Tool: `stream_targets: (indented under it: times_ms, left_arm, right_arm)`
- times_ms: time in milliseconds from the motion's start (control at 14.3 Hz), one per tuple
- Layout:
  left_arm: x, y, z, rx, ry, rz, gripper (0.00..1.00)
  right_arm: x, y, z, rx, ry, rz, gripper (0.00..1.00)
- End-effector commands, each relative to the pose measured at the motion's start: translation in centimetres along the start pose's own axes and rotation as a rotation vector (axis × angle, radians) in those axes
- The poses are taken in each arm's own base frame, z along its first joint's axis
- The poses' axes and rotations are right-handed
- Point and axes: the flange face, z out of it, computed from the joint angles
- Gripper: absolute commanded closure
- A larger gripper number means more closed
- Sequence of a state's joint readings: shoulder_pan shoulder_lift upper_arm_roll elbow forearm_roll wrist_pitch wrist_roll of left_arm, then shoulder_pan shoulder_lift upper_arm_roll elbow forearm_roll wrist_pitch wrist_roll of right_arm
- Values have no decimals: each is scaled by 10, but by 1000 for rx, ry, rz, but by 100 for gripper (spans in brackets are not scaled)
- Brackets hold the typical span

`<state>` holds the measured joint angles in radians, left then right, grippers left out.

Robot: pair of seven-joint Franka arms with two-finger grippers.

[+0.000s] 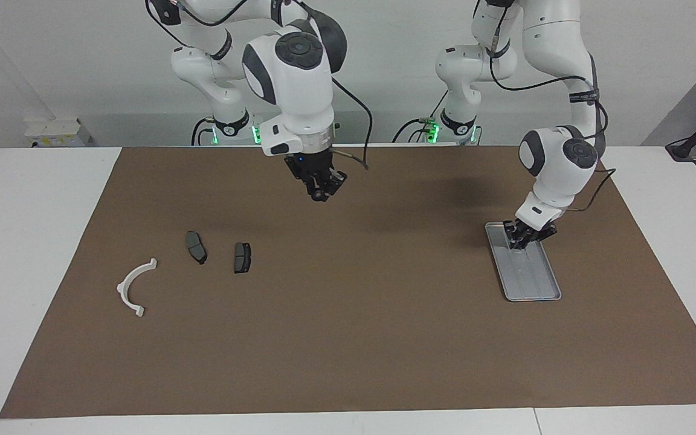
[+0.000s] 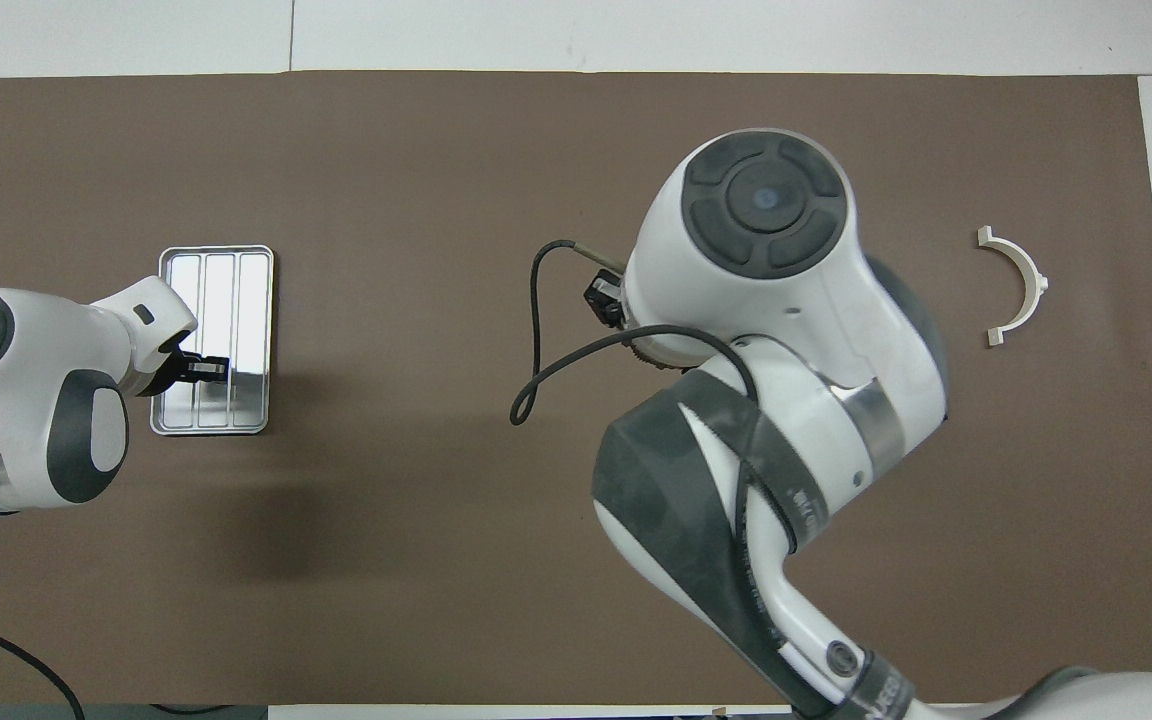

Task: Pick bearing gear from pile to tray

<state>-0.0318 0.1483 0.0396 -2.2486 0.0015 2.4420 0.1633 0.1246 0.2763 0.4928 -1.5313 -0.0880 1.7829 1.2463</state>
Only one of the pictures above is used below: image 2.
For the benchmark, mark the brown table mat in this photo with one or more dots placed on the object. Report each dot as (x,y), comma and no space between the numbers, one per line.
(386,200)

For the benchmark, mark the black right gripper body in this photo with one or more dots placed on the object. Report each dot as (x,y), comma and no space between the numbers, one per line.
(606,300)

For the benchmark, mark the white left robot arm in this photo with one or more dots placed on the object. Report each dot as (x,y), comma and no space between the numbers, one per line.
(26,400)

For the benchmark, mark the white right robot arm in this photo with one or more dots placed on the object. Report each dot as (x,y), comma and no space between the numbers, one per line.
(786,380)

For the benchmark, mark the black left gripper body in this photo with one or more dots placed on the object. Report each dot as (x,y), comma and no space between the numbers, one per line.
(168,372)

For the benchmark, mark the silver metal tray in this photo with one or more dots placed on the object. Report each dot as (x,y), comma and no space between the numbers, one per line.
(236,300)

